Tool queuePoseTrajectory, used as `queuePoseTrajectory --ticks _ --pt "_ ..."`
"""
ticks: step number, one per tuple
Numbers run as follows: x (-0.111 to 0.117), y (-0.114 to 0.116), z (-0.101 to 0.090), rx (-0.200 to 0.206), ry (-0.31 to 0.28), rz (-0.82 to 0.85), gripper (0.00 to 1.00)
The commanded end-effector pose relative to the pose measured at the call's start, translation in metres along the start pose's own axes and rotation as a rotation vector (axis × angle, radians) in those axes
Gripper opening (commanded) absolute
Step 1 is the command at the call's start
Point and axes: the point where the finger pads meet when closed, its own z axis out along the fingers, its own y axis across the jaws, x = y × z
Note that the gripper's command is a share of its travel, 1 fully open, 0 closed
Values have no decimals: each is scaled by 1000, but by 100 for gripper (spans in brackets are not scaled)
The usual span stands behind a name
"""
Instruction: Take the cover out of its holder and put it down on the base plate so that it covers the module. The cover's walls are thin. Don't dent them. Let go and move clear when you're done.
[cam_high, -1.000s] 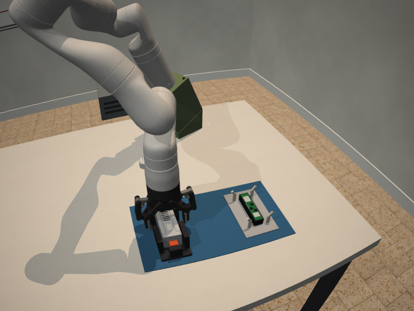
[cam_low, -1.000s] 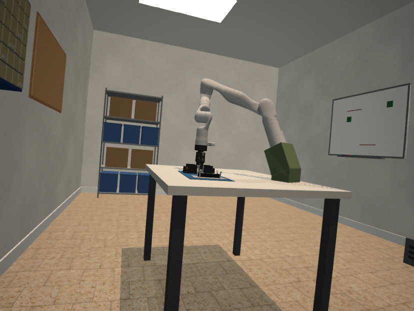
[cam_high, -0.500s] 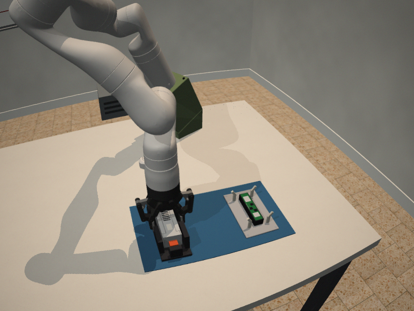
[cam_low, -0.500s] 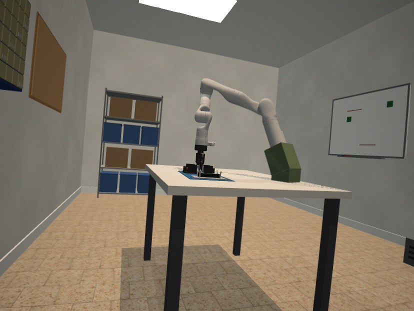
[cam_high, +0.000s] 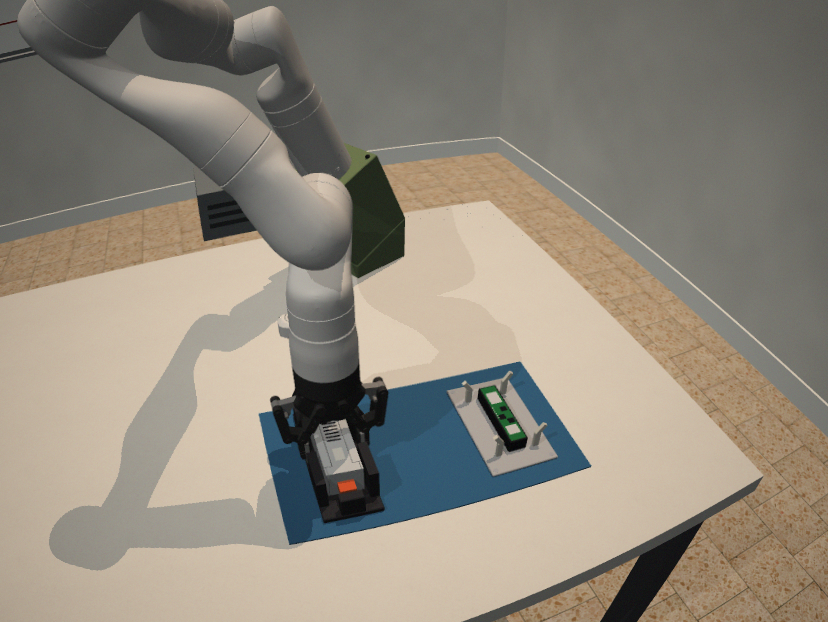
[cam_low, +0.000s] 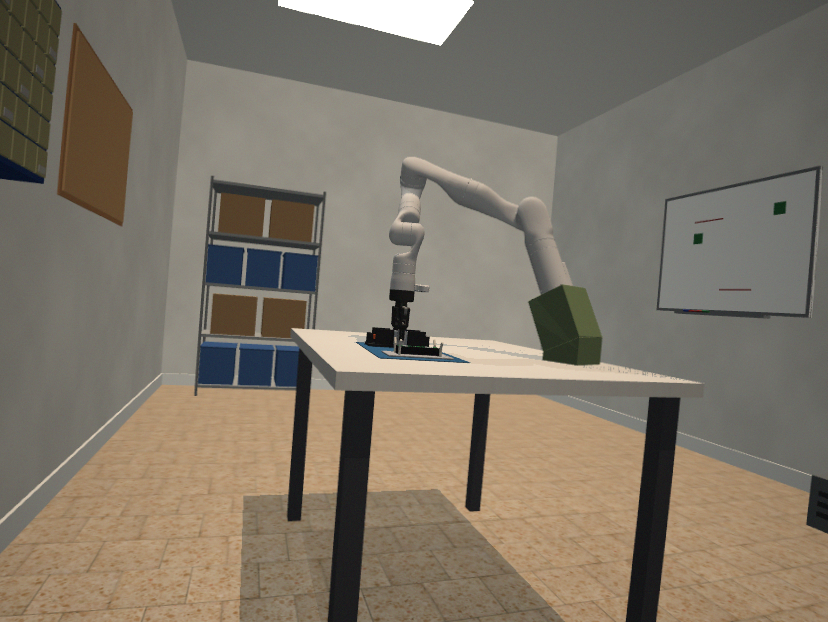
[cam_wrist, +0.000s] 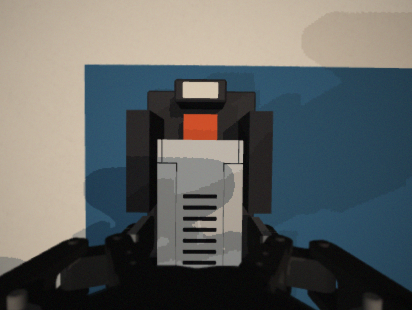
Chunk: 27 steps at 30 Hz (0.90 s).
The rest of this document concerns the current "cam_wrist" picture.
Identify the grey rectangular cover with black slots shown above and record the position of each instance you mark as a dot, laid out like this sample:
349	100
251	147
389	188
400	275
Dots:
193	201

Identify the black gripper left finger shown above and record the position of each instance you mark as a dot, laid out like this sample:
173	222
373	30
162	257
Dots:
123	258

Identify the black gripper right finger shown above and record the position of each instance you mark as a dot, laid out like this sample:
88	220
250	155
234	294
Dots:
360	287

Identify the blue flat mat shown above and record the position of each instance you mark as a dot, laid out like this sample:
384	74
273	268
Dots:
341	139

